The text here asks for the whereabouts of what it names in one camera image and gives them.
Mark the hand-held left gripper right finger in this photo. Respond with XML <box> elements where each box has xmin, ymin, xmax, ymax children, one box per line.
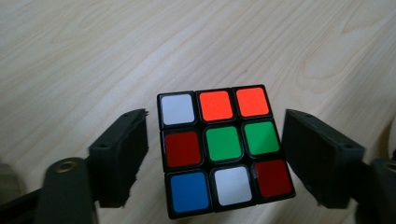
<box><xmin>281</xmin><ymin>108</ymin><xmax>366</xmax><ymax>210</ymax></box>

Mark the colourful puzzle cube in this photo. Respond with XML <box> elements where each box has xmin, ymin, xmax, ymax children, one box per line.
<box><xmin>156</xmin><ymin>83</ymin><xmax>297</xmax><ymax>220</ymax></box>

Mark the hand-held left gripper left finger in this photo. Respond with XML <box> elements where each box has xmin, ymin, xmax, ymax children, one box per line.
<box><xmin>88</xmin><ymin>107</ymin><xmax>149</xmax><ymax>209</ymax></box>

